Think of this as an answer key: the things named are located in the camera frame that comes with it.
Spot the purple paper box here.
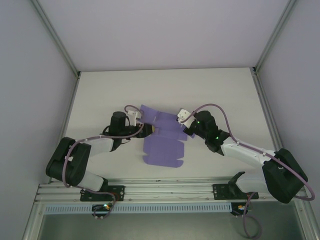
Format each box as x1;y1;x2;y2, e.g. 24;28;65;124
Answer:
139;103;196;170

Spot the small electronics board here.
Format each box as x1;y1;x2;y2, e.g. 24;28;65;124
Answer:
231;202;253;216
91;203;114;217

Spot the aluminium table side rail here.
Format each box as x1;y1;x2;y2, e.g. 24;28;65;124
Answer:
21;71;81;240
251;67;320;240

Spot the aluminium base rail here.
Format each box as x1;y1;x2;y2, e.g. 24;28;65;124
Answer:
36;177;309;204

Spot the light blue slotted cable duct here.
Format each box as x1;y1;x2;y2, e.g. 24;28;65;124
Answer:
43;202;233;215

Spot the aluminium frame post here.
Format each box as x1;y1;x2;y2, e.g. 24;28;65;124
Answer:
31;0;81;77
251;0;300;74

